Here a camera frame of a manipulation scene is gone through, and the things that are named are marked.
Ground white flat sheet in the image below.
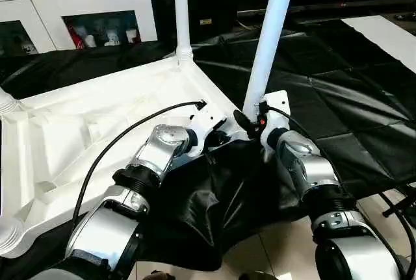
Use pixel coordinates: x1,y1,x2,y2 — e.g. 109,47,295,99
343,15,416,74

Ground black floor cables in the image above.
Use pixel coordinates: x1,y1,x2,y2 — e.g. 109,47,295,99
382,186,416,230

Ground black table mat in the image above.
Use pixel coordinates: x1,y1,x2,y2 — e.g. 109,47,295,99
0,17,416,274

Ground white glass-door cabinet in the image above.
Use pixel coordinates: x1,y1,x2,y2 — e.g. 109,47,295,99
0,0,159,57

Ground white plastic table top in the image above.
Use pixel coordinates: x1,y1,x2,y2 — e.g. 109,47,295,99
0,56,252,259

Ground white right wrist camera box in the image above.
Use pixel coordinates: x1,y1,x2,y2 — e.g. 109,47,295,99
260,90,291,161

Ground dark round robot base part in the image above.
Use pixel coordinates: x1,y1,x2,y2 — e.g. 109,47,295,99
142,270,179,280

